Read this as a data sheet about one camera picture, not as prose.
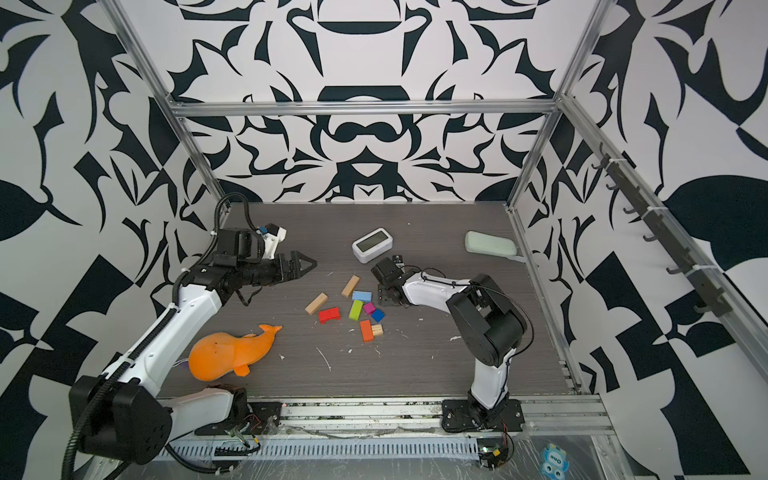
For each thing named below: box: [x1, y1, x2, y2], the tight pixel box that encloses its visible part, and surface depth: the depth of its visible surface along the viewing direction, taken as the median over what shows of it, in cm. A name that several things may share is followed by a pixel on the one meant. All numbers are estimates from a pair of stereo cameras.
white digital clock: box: [352, 228, 394, 264], surface depth 105 cm
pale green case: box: [464, 230, 527, 262], surface depth 107 cm
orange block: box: [360, 320, 375, 342], surface depth 89 cm
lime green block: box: [349, 300, 364, 321], surface depth 93 cm
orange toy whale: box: [188, 324, 282, 382], surface depth 80 cm
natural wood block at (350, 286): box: [341, 274, 360, 298], surface depth 99 cm
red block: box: [318, 307, 341, 325], surface depth 92 cm
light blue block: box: [352, 290, 373, 302], surface depth 96 cm
